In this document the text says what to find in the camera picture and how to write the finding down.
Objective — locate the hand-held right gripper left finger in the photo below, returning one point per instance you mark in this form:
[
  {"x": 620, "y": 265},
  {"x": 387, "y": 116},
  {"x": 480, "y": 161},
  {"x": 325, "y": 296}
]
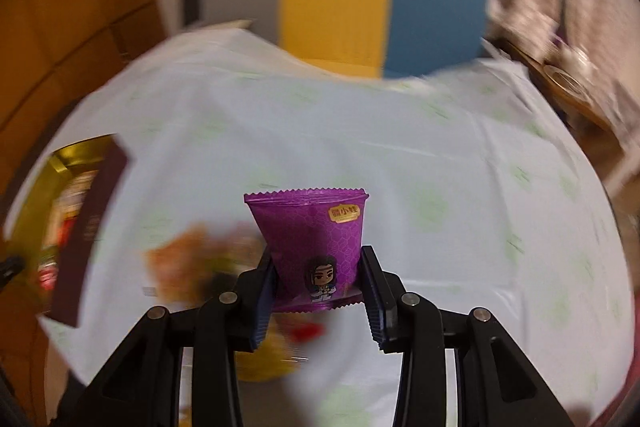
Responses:
[{"x": 262, "y": 302}]

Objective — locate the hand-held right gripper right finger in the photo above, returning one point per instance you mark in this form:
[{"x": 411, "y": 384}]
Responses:
[{"x": 375, "y": 307}]

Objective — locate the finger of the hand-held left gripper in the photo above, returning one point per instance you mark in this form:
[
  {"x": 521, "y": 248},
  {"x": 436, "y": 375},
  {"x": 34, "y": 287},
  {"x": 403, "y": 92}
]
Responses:
[{"x": 10, "y": 271}]

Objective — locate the purple snack packet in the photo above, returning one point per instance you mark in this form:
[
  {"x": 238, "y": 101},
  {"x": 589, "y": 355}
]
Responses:
[{"x": 310, "y": 232}]

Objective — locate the clear wafer packet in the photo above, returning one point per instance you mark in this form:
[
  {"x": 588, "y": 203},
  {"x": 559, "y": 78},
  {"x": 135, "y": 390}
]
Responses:
[{"x": 180, "y": 257}]

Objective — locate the gold tin box maroon sides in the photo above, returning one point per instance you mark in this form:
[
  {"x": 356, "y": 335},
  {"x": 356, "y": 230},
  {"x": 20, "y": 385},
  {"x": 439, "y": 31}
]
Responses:
[{"x": 95, "y": 217}]

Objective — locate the wooden wardrobe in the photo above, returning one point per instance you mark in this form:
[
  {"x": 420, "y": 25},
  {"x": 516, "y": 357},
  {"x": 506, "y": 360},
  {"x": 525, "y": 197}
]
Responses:
[{"x": 65, "y": 32}]

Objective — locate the wooden side table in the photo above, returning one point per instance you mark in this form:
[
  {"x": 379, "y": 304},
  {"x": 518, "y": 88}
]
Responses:
[{"x": 575, "y": 117}]

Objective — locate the round tray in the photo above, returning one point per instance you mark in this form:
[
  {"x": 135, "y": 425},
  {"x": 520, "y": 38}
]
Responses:
[{"x": 565, "y": 79}]

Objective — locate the grey yellow blue chair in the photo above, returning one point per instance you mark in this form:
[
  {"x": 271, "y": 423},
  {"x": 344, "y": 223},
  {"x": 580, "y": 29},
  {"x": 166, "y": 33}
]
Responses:
[{"x": 330, "y": 2}]

